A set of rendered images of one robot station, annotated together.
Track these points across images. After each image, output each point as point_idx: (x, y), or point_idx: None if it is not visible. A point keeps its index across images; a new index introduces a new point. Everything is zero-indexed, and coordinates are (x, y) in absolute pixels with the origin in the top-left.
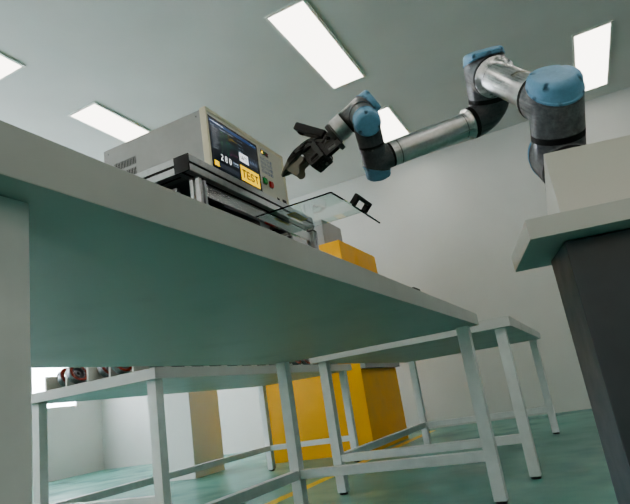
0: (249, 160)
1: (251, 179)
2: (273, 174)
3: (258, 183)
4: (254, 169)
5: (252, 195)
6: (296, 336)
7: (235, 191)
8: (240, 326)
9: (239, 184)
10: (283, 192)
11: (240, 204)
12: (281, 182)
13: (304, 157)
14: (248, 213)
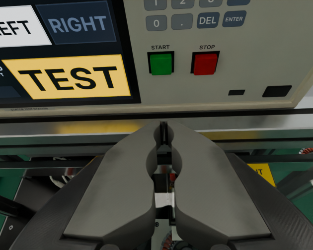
0: (47, 18)
1: (77, 85)
2: (255, 4)
3: (117, 84)
4: (90, 44)
5: (51, 149)
6: None
7: None
8: None
9: None
10: (299, 60)
11: (13, 171)
12: None
13: (223, 243)
14: (43, 175)
